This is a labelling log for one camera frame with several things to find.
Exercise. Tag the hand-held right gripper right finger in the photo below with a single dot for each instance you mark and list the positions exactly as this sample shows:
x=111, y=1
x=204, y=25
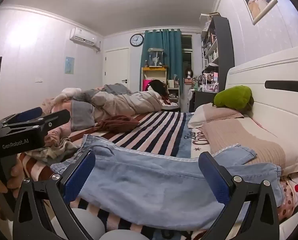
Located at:
x=214, y=177

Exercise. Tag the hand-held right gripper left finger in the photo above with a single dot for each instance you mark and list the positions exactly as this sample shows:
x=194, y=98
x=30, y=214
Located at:
x=79, y=177

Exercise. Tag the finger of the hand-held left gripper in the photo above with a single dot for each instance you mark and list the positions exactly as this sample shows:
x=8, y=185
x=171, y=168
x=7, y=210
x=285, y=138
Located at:
x=30, y=112
x=59, y=118

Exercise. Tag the light blue denim pants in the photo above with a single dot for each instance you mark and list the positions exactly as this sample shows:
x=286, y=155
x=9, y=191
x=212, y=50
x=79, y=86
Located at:
x=144, y=180

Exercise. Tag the person's left hand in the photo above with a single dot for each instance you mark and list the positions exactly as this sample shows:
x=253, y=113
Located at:
x=16, y=177

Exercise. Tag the pink fluffy blanket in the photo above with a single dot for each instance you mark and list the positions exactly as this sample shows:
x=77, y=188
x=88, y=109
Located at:
x=64, y=96

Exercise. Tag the pile of plaid clothes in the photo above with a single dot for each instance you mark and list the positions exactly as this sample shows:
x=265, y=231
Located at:
x=59, y=147

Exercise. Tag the person's leg in grey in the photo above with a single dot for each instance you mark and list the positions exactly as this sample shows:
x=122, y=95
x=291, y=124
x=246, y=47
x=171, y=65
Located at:
x=124, y=236
x=87, y=223

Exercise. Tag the maroon garment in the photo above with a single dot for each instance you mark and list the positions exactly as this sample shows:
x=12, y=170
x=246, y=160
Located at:
x=119, y=123

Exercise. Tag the white and pink pillow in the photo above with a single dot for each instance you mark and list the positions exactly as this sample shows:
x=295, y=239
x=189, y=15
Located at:
x=209, y=116

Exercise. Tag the grey and beige quilt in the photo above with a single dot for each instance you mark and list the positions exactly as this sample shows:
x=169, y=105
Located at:
x=124, y=102

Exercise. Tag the striped fleece blanket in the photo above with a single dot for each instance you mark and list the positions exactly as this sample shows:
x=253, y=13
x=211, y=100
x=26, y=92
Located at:
x=159, y=130

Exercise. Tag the white door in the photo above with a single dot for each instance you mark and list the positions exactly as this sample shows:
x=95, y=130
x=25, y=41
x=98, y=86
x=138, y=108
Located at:
x=116, y=67

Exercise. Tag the polka dot cloth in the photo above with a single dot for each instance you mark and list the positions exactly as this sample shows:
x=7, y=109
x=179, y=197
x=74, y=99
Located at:
x=293, y=192

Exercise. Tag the green plush toy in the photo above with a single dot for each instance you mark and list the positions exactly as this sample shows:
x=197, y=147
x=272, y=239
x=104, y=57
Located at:
x=232, y=96

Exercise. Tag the white air conditioner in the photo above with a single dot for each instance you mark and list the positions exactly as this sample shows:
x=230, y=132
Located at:
x=84, y=38

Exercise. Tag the magenta bag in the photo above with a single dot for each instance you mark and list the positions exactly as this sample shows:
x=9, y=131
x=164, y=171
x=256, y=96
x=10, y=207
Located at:
x=146, y=85

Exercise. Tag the small white shelf cart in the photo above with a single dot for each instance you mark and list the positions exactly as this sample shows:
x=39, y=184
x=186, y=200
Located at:
x=174, y=90

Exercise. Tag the pink desk organizer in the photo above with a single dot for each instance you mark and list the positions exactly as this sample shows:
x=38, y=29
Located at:
x=211, y=81

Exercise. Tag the white bed headboard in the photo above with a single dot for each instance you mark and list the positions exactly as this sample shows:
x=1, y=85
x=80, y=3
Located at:
x=276, y=100

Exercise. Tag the yellow shelf unit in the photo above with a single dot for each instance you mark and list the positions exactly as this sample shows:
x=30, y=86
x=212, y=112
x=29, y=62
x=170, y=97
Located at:
x=149, y=73

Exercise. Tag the black and red bundle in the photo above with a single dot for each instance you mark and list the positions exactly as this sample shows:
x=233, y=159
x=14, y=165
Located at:
x=159, y=86

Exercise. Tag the mannequin head with wig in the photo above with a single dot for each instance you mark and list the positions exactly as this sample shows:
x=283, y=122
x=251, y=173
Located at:
x=189, y=73

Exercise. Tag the glass fish tank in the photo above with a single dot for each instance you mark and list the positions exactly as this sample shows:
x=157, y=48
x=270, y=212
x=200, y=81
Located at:
x=155, y=57

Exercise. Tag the window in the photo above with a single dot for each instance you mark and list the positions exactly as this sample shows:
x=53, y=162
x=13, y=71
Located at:
x=187, y=55

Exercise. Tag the teal curtain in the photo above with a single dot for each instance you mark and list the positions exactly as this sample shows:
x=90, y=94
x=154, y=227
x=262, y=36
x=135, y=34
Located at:
x=174, y=50

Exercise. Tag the tall dark bookshelf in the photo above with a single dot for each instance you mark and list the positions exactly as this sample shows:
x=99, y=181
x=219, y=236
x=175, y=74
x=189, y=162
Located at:
x=225, y=42

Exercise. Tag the white wall socket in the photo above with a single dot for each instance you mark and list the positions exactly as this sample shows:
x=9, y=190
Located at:
x=39, y=80

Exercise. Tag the small blue wall poster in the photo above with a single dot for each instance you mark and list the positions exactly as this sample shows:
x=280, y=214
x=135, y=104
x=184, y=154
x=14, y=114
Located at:
x=69, y=65

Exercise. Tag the round wall clock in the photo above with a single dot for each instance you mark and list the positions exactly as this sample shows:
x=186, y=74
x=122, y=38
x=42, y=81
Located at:
x=137, y=40

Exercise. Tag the framed wall photo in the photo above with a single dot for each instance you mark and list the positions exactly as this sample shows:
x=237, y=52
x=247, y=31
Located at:
x=258, y=0

